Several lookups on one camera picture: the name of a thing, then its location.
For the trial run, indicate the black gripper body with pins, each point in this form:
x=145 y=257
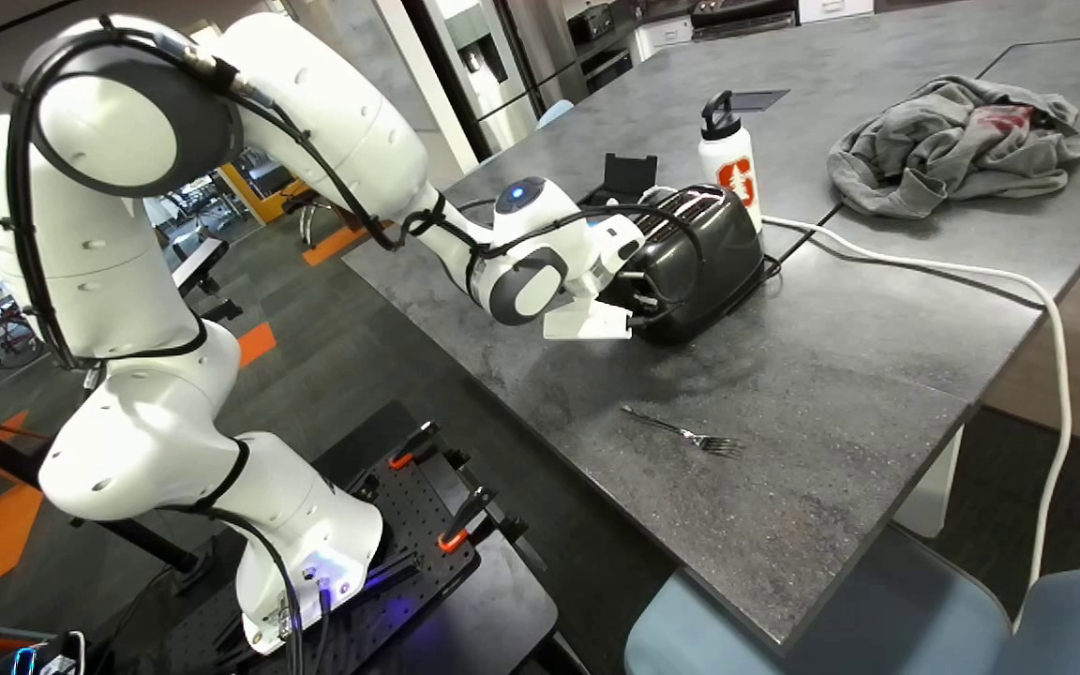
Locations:
x=630 y=275

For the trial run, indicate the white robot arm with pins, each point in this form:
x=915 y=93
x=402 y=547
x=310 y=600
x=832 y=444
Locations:
x=317 y=115

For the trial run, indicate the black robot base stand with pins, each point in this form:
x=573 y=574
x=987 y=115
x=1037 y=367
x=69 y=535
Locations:
x=442 y=624

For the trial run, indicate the black toaster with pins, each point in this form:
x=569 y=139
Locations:
x=713 y=265

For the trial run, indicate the white bottle black cap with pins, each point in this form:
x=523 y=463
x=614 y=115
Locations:
x=729 y=162

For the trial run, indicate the silver metal fork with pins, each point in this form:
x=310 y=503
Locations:
x=692 y=437

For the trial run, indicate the dark kitchen counter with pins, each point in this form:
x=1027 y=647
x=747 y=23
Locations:
x=602 y=39

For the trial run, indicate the stainless steel refrigerator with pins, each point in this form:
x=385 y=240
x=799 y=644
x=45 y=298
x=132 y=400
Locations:
x=479 y=63

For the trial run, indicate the crumpled grey cloth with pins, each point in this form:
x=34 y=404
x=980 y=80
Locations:
x=955 y=150

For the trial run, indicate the white table leg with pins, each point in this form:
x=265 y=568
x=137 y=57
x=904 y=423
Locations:
x=932 y=489

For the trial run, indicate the large light blue chair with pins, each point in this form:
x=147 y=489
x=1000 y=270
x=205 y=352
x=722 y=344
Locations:
x=1079 y=624

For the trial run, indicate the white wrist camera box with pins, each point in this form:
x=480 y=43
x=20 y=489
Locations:
x=582 y=323

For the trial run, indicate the light blue chair metal frame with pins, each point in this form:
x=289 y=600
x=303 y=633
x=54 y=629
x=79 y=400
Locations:
x=817 y=612

